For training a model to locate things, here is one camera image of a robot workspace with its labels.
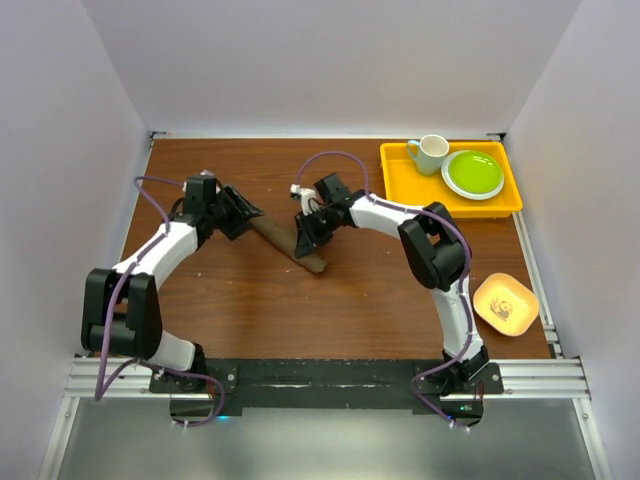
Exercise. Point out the green plate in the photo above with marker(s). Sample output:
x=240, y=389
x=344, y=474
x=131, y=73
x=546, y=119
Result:
x=473, y=175

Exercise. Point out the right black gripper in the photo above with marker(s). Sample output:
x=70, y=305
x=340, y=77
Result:
x=309, y=239

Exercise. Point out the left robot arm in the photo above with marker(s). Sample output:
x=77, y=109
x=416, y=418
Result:
x=121, y=307

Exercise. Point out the brown cloth napkin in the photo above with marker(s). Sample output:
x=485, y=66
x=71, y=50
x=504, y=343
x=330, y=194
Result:
x=285, y=240

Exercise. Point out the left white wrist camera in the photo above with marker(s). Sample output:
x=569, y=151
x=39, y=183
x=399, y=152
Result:
x=203, y=174

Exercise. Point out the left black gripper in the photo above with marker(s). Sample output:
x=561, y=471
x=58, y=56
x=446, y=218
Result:
x=241, y=212

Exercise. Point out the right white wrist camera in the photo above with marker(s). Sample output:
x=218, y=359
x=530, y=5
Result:
x=306, y=197

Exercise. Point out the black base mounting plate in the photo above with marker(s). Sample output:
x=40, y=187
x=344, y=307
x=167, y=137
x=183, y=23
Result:
x=350, y=384

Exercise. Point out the pale green mug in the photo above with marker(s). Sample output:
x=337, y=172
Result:
x=428, y=153

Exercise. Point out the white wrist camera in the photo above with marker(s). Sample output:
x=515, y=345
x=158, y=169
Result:
x=306, y=197
x=203, y=174

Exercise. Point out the yellow panda bowl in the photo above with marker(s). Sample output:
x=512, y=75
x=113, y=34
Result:
x=506, y=304

